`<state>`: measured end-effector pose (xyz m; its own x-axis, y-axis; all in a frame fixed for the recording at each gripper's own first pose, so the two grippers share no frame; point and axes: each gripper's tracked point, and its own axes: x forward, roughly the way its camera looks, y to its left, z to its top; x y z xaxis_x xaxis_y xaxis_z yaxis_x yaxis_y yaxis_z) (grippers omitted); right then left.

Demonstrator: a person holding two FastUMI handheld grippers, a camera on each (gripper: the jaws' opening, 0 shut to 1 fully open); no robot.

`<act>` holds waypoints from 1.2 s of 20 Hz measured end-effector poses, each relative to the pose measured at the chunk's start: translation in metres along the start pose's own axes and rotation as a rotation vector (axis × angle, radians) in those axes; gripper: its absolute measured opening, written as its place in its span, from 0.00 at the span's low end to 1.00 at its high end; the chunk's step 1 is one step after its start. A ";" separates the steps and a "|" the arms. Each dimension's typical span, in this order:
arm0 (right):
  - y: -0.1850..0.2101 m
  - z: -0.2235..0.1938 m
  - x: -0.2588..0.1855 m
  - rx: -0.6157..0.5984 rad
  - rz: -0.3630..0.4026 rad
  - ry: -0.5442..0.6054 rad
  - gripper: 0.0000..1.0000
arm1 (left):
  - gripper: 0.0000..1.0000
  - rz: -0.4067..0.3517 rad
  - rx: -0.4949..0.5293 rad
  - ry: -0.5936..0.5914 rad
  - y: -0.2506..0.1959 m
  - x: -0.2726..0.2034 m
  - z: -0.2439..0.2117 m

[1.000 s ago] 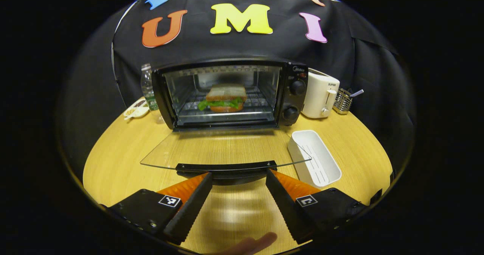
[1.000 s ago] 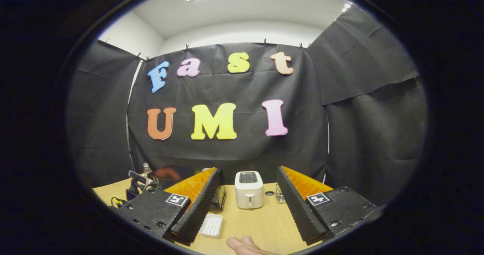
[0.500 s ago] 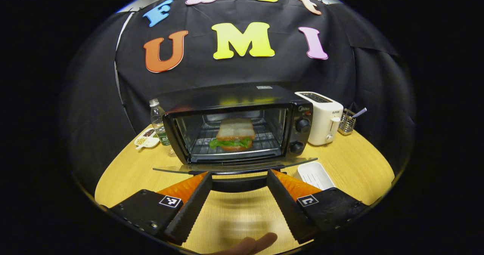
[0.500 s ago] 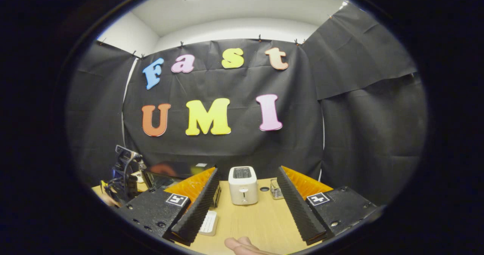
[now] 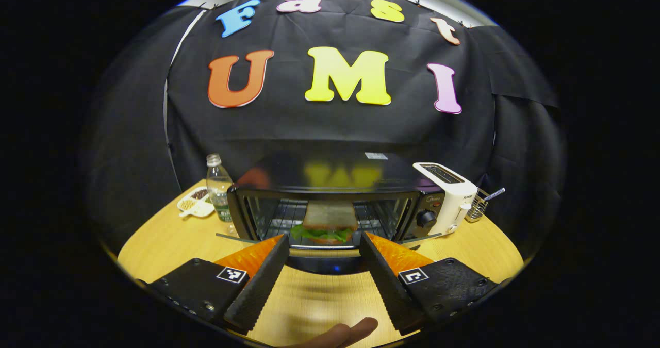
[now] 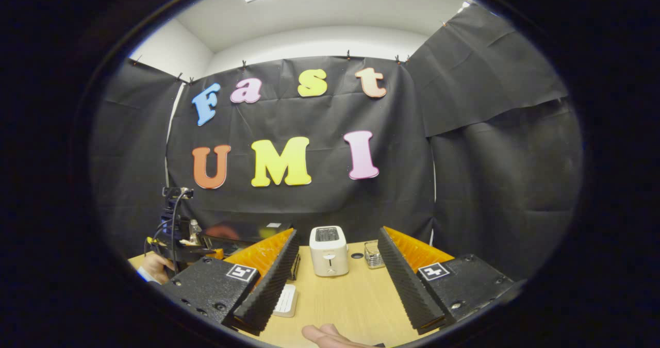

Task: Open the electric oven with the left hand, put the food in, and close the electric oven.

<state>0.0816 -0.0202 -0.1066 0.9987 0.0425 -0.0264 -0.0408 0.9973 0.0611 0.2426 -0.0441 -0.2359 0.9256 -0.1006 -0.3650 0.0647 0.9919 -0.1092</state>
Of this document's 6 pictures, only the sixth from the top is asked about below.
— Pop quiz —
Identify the white toaster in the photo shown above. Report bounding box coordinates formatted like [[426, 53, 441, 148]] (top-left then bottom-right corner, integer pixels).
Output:
[[309, 226, 350, 277]]

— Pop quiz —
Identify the small white tray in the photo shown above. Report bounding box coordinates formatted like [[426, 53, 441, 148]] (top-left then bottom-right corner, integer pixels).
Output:
[[272, 284, 299, 318]]

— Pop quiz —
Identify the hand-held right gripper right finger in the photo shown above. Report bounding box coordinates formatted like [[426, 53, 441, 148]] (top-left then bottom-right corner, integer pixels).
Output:
[[378, 226, 526, 335]]

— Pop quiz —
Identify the black electric oven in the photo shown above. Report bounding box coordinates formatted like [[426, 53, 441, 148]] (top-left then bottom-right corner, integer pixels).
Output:
[[199, 222, 301, 281]]

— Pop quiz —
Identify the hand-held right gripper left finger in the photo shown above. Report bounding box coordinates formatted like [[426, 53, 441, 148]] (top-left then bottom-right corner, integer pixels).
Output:
[[155, 228, 300, 336]]

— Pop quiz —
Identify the metal wire basket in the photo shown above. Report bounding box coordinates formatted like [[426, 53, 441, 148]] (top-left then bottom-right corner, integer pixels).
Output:
[[364, 240, 386, 270]]

